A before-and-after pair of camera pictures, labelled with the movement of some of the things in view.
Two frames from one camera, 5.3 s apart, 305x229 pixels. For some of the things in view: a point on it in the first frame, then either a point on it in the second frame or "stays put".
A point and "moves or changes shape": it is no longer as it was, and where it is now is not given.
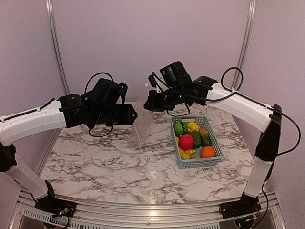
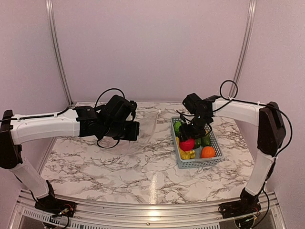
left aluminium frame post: x=50 y=7 stays put
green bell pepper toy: x=197 y=138 stays put
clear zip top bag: x=144 y=123 moves or changes shape
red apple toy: x=186 y=141 stays put
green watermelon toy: x=180 y=128 stays put
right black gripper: x=154 y=105 -> x=185 y=132
